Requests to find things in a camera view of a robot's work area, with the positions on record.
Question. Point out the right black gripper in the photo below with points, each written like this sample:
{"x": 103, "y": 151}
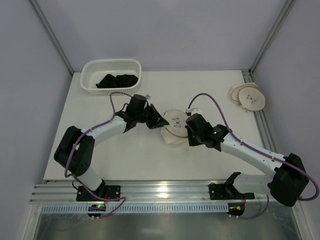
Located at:
{"x": 194, "y": 132}

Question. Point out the right aluminium side rail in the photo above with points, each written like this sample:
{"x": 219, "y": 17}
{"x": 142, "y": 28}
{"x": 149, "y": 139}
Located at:
{"x": 264, "y": 130}

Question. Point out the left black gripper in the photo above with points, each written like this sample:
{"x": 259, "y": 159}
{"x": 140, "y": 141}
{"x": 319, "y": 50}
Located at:
{"x": 151, "y": 116}

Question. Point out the aluminium front rail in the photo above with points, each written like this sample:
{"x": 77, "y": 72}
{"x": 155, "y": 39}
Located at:
{"x": 61, "y": 191}

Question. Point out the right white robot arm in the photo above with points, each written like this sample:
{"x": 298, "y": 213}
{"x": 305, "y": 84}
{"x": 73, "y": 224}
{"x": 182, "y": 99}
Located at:
{"x": 282, "y": 176}

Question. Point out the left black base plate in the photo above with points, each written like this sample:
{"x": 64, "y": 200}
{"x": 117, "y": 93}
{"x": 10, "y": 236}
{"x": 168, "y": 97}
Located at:
{"x": 103, "y": 191}

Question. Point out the left aluminium frame post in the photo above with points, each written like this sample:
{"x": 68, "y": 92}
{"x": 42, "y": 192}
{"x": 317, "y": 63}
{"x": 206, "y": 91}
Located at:
{"x": 52, "y": 36}

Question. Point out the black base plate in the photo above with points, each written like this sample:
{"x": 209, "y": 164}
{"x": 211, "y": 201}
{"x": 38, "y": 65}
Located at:
{"x": 226, "y": 191}
{"x": 103, "y": 191}

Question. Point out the aluminium frame post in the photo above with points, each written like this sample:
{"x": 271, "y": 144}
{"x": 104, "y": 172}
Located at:
{"x": 272, "y": 33}
{"x": 52, "y": 36}

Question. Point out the controller board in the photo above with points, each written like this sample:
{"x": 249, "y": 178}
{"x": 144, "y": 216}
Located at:
{"x": 96, "y": 210}
{"x": 235, "y": 210}

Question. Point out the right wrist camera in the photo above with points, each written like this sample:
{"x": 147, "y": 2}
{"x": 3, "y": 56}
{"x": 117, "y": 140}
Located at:
{"x": 192, "y": 111}

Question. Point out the white mesh laundry bag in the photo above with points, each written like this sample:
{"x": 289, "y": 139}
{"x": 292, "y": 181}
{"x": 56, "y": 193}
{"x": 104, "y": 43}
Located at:
{"x": 175, "y": 134}

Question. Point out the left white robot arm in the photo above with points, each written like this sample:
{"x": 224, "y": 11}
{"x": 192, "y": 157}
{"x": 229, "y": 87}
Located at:
{"x": 75, "y": 150}

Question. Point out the right aluminium frame post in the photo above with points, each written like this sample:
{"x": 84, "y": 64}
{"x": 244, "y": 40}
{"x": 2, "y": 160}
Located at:
{"x": 272, "y": 33}

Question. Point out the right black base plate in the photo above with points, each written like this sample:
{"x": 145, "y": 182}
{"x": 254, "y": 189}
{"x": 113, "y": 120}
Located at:
{"x": 226, "y": 191}

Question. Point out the right controller board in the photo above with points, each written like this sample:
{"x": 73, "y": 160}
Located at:
{"x": 235, "y": 210}

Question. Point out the white plastic basket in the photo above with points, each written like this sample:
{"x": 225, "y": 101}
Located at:
{"x": 94, "y": 71}

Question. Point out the slotted grey cable duct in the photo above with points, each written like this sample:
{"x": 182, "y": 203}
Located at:
{"x": 139, "y": 208}

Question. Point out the black bra in basket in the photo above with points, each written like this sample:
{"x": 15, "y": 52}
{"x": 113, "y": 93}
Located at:
{"x": 120, "y": 81}

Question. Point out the left controller board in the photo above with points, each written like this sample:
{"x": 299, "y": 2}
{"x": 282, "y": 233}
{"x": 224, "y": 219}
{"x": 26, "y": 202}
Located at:
{"x": 96, "y": 210}

